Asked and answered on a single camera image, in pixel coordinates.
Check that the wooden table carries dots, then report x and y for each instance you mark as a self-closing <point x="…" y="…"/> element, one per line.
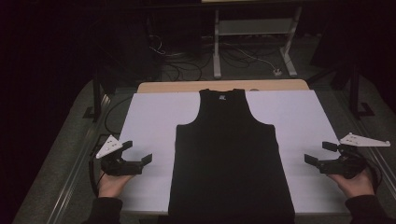
<point x="174" y="86"/>

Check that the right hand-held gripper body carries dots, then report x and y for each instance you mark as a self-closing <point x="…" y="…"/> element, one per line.
<point x="342" y="166"/>

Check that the person's right hand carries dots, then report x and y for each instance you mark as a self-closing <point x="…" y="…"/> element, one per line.
<point x="356" y="186"/>

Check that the grey metal stand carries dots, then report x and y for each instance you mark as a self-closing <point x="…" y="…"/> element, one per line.
<point x="255" y="27"/>

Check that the black stand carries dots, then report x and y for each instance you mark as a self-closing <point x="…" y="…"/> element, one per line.
<point x="355" y="93"/>
<point x="97" y="93"/>

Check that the black tank top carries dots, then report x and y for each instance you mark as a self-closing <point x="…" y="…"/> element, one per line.
<point x="227" y="155"/>

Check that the person's left hand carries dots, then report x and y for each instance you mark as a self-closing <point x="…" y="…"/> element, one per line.
<point x="110" y="185"/>

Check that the white plug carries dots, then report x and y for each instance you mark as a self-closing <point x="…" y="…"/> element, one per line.
<point x="277" y="72"/>

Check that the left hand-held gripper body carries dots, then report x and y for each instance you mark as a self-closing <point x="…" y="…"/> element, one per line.
<point x="121" y="168"/>

